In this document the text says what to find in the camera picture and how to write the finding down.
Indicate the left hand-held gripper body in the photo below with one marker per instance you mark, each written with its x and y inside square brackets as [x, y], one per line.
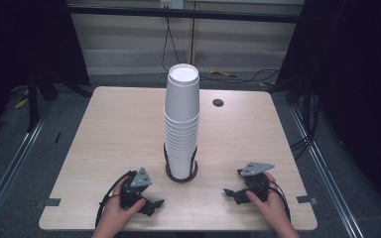
[133, 191]

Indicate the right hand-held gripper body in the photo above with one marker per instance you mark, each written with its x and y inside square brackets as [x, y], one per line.
[257, 185]

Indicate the stack of white foam cups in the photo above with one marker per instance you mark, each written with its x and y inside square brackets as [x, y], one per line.
[181, 148]

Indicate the person's right hand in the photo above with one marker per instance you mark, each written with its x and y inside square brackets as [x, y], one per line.
[273, 206]

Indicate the person's left hand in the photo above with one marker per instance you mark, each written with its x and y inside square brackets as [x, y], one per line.
[115, 213]

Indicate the grey tape piece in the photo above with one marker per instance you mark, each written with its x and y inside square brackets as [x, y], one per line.
[307, 200]
[53, 202]

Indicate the dark round table grommet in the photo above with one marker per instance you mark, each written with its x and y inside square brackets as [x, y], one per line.
[218, 102]

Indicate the small black floor strip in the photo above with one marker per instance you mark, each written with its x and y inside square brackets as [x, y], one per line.
[57, 137]

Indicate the small yellow floor object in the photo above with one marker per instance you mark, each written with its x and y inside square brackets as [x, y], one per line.
[266, 84]

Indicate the yellow floor tape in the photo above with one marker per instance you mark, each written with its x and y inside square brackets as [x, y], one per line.
[21, 102]

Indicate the black curtain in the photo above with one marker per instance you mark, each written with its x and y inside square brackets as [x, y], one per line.
[20, 43]
[360, 82]

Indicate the black horizontal bar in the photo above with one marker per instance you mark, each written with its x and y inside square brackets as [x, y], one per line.
[185, 14]

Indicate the aluminium floor rail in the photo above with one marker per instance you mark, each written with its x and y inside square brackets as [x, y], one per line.
[327, 178]
[11, 165]

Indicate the black stand post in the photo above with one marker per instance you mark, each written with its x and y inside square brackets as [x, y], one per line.
[33, 102]

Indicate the white wall socket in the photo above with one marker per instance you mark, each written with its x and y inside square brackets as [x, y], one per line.
[172, 3]

